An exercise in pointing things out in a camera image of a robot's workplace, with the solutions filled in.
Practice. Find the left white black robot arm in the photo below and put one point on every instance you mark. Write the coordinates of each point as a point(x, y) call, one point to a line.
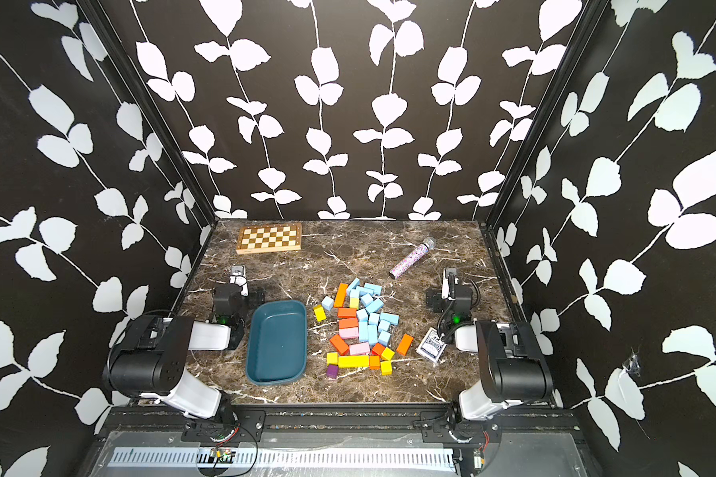
point(148, 360)

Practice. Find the wooden chess board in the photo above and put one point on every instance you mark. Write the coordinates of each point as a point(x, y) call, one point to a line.
point(261, 239)

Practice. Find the orange red block lower left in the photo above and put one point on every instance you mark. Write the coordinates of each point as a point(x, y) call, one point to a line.
point(341, 347)

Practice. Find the dark teal plastic tray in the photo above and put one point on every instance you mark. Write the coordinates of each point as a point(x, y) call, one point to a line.
point(277, 346)

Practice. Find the purple glitter microphone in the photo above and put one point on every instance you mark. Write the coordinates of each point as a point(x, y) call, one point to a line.
point(412, 258)

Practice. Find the black front rail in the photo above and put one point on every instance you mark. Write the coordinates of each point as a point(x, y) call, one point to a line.
point(438, 423)

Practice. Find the blue playing card deck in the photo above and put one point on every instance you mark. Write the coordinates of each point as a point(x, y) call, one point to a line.
point(432, 347)

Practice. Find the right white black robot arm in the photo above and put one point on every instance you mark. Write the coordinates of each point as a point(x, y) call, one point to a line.
point(512, 367)

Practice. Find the orange block right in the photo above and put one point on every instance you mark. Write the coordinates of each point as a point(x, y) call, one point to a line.
point(404, 345)

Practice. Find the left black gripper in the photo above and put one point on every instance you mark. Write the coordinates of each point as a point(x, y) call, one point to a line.
point(253, 299)

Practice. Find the long yellow block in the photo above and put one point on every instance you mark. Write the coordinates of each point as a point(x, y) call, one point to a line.
point(353, 362)

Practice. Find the small yellow block left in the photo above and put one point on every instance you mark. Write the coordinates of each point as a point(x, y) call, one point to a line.
point(319, 313)

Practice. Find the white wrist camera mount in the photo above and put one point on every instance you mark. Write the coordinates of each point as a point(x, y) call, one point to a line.
point(238, 276)

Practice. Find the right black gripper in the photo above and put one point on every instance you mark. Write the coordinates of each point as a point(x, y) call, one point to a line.
point(439, 299)

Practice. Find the purple cube block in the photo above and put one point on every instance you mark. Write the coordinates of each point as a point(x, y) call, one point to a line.
point(332, 371)

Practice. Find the long orange block upper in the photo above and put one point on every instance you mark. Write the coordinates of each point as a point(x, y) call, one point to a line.
point(341, 295)

